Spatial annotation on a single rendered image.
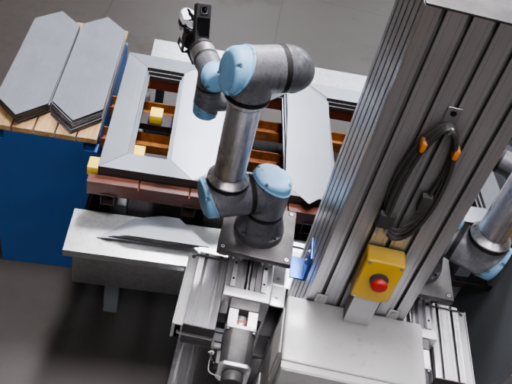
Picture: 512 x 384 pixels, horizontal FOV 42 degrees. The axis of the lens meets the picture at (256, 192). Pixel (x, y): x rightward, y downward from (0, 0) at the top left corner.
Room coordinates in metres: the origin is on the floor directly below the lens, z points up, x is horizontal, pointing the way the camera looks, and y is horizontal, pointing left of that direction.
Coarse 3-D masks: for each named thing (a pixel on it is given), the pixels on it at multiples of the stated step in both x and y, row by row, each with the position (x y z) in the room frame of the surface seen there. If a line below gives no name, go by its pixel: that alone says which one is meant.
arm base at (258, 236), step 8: (240, 216) 1.40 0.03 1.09; (248, 216) 1.37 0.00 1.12; (240, 224) 1.38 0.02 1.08; (248, 224) 1.36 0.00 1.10; (256, 224) 1.36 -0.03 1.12; (264, 224) 1.36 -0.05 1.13; (272, 224) 1.37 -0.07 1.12; (280, 224) 1.40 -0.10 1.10; (240, 232) 1.36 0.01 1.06; (248, 232) 1.35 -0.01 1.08; (256, 232) 1.35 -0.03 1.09; (264, 232) 1.35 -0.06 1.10; (272, 232) 1.37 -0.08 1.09; (280, 232) 1.39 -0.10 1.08; (248, 240) 1.34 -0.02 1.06; (256, 240) 1.34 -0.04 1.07; (264, 240) 1.35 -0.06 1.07; (272, 240) 1.36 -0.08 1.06; (280, 240) 1.40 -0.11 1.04; (264, 248) 1.35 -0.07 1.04
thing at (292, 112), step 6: (288, 108) 2.32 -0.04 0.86; (294, 108) 2.33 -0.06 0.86; (300, 108) 2.34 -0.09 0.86; (288, 114) 2.27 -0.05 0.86; (294, 114) 2.28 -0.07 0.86; (300, 114) 2.30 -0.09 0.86; (306, 114) 2.31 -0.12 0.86; (312, 114) 2.32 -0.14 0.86; (318, 114) 2.33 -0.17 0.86; (324, 114) 2.34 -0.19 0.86; (306, 120) 2.27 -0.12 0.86; (312, 120) 2.28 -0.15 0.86; (318, 120) 2.29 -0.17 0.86; (324, 120) 2.30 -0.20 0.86
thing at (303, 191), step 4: (296, 184) 1.86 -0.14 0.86; (292, 188) 1.83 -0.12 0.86; (296, 188) 1.84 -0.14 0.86; (300, 188) 1.85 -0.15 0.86; (304, 188) 1.85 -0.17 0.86; (308, 188) 1.86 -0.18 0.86; (312, 188) 1.86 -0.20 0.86; (316, 188) 1.87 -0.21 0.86; (296, 192) 1.82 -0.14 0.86; (300, 192) 1.83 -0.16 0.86; (304, 192) 1.83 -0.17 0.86; (308, 192) 1.84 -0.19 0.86; (312, 192) 1.84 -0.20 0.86; (316, 192) 1.85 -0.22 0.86; (320, 192) 1.85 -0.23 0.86; (324, 192) 1.86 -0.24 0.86; (300, 196) 1.81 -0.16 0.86; (304, 196) 1.81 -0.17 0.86; (308, 196) 1.82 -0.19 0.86; (312, 196) 1.82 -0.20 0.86; (316, 196) 1.83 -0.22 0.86; (320, 196) 1.83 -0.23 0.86
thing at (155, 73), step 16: (160, 80) 2.33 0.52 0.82; (176, 80) 2.34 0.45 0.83; (144, 96) 2.18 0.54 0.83; (176, 112) 2.13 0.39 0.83; (224, 112) 2.19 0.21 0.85; (352, 112) 2.48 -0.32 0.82; (112, 176) 1.69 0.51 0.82; (128, 176) 1.70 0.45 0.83; (144, 176) 1.71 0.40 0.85; (160, 176) 1.72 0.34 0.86; (480, 192) 2.11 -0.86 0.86
